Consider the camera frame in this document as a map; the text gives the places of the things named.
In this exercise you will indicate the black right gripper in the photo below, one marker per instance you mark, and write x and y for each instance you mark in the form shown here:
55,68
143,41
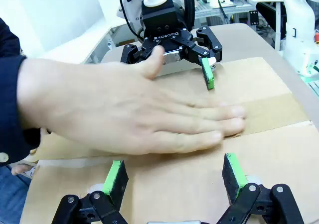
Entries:
159,22

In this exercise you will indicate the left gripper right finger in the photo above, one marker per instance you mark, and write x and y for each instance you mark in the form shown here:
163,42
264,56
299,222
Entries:
234,181

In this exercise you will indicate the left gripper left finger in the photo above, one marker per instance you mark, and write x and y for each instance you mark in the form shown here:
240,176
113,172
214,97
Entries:
112,184

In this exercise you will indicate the brown cardboard box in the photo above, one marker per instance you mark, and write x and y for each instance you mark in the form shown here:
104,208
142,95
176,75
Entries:
249,84

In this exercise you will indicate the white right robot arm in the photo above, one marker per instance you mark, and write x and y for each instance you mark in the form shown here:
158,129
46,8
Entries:
299,15

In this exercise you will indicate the person right forearm navy sleeve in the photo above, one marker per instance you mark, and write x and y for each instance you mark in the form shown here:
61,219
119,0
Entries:
10,84

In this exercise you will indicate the person right hand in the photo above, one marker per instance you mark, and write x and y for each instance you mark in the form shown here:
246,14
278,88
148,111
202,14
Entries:
99,104

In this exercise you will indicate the person left hand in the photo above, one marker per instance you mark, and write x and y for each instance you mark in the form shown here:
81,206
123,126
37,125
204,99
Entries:
21,170

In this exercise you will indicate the cluttered white workbench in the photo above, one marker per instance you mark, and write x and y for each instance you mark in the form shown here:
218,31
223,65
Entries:
224,7

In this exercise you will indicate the white metal side table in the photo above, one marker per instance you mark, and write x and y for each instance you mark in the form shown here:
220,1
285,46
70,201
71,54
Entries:
99,47

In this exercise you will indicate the black metal bracket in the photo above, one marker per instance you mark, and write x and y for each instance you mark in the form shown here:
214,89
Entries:
253,17

